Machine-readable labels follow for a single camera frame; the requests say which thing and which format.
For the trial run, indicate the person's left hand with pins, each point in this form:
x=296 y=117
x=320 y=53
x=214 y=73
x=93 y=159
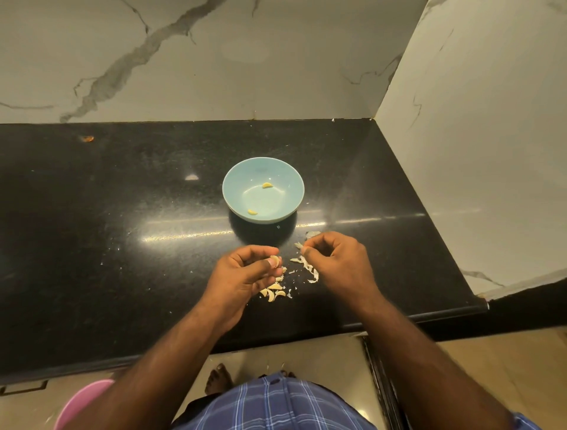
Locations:
x=232 y=285

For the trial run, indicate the pink plastic bucket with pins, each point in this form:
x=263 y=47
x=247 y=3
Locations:
x=81 y=403

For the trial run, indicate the person's right forearm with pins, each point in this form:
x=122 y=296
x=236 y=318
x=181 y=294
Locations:
x=443 y=370

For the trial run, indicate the pile of garlic skins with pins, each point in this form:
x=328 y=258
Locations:
x=275 y=291

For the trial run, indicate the black cabinet trim strip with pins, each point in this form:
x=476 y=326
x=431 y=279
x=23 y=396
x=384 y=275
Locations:
x=383 y=385

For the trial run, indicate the person's right hand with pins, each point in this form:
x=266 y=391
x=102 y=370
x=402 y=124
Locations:
x=347 y=267

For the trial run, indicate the small orange scrap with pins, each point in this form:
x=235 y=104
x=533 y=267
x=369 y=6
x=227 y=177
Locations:
x=86 y=138

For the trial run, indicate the person's left forearm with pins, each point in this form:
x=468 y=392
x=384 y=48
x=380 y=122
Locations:
x=146 y=385

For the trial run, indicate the light blue bowl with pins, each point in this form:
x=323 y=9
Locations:
x=263 y=190

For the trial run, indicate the person's left foot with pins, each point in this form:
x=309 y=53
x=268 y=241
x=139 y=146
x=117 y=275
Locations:
x=218 y=379

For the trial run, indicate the blue plaid shirt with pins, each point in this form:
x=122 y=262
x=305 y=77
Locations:
x=279 y=412

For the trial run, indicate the garlic peel scrap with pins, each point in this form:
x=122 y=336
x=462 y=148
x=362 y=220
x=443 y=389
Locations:
x=306 y=261

